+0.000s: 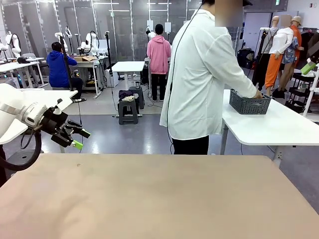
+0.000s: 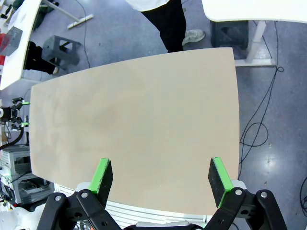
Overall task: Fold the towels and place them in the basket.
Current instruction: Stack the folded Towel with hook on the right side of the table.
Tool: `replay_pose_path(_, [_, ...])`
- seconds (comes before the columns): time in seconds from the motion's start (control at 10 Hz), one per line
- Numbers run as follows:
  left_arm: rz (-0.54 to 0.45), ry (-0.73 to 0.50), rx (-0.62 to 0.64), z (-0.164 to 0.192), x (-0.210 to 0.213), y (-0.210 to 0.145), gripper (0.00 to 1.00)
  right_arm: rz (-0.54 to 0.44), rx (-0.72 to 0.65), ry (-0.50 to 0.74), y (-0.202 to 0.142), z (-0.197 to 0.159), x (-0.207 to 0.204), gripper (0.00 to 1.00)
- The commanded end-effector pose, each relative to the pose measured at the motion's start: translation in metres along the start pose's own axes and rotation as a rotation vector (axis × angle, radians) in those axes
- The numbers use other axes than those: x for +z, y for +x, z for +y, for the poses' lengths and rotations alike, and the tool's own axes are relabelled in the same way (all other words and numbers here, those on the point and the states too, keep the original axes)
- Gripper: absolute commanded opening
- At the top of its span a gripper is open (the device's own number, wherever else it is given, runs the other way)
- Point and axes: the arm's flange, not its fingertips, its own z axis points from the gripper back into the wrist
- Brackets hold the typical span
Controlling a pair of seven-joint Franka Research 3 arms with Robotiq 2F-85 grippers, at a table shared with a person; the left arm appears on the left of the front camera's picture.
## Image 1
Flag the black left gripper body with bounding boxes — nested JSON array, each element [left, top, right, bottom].
[[41, 107, 69, 137]]

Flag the dark gray plastic basket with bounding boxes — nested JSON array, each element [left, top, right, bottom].
[[229, 89, 272, 116]]

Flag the person's right forearm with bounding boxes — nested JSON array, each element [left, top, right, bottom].
[[230, 59, 258, 97]]

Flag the white table with gray legs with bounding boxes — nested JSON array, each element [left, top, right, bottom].
[[0, 89, 79, 154]]

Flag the dark gray floor plate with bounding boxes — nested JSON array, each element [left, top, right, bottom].
[[4, 149, 45, 172]]

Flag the person in blue hoodie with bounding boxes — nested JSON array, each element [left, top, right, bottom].
[[46, 41, 87, 103]]

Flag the dark purple cloth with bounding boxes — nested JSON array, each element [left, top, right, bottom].
[[118, 89, 135, 100]]

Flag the black tripod pole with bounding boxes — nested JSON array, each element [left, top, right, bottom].
[[58, 34, 75, 92], [104, 31, 113, 75]]

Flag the white desk with metal legs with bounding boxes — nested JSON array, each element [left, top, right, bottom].
[[71, 57, 105, 99]]

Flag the long white desk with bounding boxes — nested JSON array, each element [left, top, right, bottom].
[[0, 61, 42, 89]]

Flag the dark gray step stool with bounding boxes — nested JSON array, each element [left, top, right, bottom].
[[129, 86, 145, 110]]

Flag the open cardboard box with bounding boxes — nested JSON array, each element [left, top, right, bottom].
[[74, 55, 98, 62]]

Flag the small white desk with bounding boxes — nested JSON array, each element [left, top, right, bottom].
[[111, 61, 146, 118]]

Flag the person in pink hoodie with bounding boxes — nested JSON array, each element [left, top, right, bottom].
[[146, 24, 172, 102]]

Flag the person in white coat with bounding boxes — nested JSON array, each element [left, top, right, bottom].
[[159, 0, 264, 155]]

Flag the black bag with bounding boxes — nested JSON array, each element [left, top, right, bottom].
[[236, 48, 255, 70]]

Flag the mannequin with black trousers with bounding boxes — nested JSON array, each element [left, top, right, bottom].
[[251, 16, 280, 88]]

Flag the large white table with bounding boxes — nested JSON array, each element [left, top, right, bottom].
[[220, 89, 319, 160]]

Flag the mannequin with orange trousers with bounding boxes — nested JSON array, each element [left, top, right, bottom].
[[264, 14, 295, 92]]

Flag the black shelf cart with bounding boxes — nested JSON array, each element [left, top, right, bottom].
[[285, 72, 317, 113]]

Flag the child mannequin in floral clothes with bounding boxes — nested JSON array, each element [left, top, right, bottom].
[[278, 36, 300, 99]]

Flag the green box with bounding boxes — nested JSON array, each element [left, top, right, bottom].
[[301, 62, 317, 76]]

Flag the mannequin with orange shirt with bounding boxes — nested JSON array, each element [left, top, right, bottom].
[[290, 15, 306, 65]]

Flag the dark clothes on rack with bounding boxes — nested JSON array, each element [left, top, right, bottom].
[[298, 27, 319, 66]]

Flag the wrist camera on white mount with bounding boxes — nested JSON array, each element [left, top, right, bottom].
[[52, 98, 63, 116]]

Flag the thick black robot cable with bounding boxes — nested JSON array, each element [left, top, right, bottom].
[[0, 128, 42, 171]]

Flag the white rack frame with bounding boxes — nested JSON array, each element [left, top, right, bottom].
[[303, 63, 319, 122]]

